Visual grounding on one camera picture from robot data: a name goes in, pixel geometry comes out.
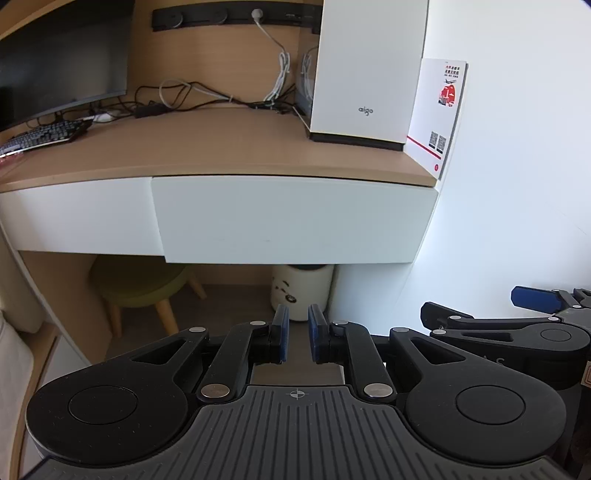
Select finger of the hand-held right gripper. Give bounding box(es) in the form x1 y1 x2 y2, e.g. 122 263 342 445
511 286 591 319
420 301 552 352

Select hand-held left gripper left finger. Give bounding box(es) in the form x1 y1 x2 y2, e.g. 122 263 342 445
130 305 290 402

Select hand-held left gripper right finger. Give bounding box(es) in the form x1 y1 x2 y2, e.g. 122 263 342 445
308 304 465 402

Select white front wooden drawer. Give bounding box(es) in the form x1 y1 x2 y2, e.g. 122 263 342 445
150 174 439 265

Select white panda trash bin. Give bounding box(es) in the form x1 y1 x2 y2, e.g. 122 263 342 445
270 264 334 319

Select green round stool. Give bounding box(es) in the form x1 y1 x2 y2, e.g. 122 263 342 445
89 256 208 337

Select white card with red print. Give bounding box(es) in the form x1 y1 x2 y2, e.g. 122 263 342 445
404 58 469 182

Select white closed drawer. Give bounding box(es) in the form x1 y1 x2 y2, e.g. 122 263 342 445
0 178 166 256

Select white computer case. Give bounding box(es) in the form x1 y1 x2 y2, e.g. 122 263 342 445
295 0 430 151

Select black keyboard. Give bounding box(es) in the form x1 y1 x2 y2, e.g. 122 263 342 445
0 117 93 158

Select black computer monitor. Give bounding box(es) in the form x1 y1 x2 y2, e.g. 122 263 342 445
0 0 136 132

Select black cables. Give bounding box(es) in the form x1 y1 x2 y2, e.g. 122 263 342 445
88 83 296 121

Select white plug and cable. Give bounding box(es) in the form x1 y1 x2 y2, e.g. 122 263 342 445
250 8 296 104

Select grey cable loop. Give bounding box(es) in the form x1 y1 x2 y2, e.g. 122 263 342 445
159 79 232 110

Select black wall socket rail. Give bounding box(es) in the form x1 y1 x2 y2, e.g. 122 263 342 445
151 0 324 33

